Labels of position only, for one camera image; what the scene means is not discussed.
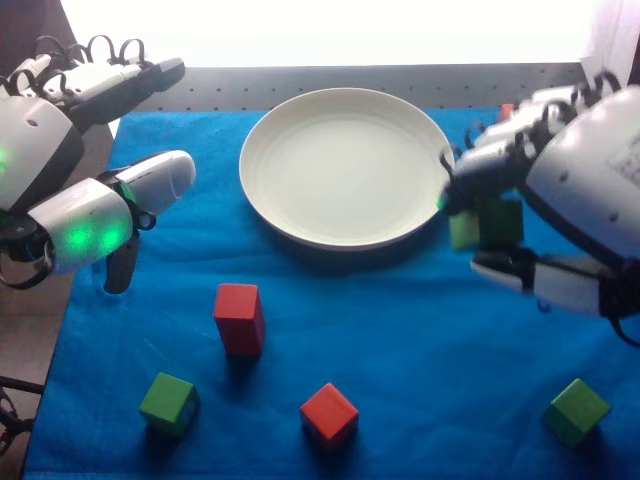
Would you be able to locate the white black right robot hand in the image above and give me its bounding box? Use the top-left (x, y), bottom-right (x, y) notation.
top-left (437, 72), bottom-right (640, 319)

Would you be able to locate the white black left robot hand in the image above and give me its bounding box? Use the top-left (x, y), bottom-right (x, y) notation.
top-left (0, 34), bottom-right (197, 296)

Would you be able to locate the tall green block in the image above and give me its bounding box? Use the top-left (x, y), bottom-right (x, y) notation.
top-left (448, 197), bottom-right (525, 252)

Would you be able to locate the tall red block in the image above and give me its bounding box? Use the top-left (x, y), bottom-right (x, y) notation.
top-left (213, 283), bottom-right (267, 357)

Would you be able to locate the white round plate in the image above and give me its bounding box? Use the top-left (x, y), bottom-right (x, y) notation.
top-left (238, 87), bottom-right (457, 251)

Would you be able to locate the green cube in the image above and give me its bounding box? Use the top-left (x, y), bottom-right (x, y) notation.
top-left (138, 371), bottom-right (200, 439)
top-left (543, 377), bottom-right (613, 449)

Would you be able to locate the blue cloth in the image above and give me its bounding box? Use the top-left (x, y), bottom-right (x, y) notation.
top-left (24, 107), bottom-right (640, 480)

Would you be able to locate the black metal stand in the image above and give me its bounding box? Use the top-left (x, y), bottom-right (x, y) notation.
top-left (0, 374), bottom-right (47, 454)

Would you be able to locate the plain red cube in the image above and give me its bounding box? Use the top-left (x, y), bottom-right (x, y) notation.
top-left (299, 382), bottom-right (361, 451)

